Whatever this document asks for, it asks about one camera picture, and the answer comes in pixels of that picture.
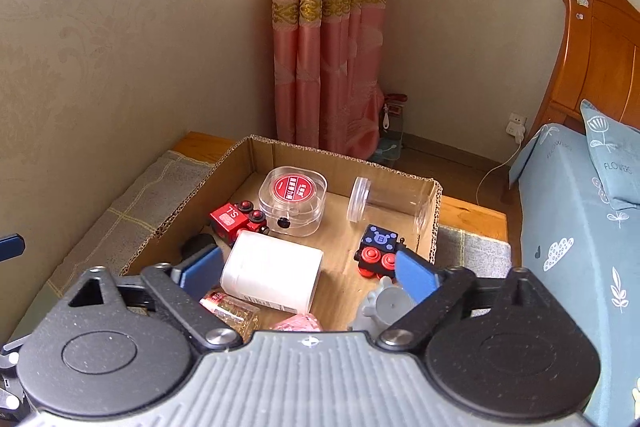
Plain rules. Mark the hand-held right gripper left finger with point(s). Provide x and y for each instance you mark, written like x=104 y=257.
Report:
x=202 y=269

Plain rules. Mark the pink clear earbud case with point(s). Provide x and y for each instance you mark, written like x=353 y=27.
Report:
x=297 y=323

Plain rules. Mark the pink curtain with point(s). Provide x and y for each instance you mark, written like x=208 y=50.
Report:
x=325 y=57

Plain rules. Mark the cardboard box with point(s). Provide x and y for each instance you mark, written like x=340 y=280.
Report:
x=340 y=232

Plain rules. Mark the red toy train engine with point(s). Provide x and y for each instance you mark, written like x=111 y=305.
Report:
x=232 y=219

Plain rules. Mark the blue printed pillow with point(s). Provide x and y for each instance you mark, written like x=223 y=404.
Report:
x=615 y=157

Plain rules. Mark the white plastic container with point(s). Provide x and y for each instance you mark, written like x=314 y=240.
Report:
x=272 y=272

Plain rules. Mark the dark toy wagon red wheels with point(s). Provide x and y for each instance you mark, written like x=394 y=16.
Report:
x=380 y=239

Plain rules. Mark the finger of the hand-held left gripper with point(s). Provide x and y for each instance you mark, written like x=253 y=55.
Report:
x=9 y=374
x=12 y=247

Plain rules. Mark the white wall socket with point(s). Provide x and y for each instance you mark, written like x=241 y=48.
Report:
x=517 y=124

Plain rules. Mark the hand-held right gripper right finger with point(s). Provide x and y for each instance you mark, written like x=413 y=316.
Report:
x=415 y=274

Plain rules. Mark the wooden headboard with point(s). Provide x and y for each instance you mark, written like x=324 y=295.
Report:
x=600 y=57

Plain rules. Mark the clear box with red label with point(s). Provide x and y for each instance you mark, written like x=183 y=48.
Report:
x=295 y=194

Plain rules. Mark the grey elephant toy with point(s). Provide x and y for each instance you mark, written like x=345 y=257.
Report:
x=385 y=307

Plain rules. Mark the clear bottle with yellow liquid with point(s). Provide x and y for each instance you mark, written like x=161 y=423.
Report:
x=232 y=309

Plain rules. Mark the blue printed bed sheet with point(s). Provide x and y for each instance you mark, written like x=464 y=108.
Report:
x=565 y=257

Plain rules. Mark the clear cylindrical jar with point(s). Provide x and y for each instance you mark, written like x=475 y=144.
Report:
x=390 y=202

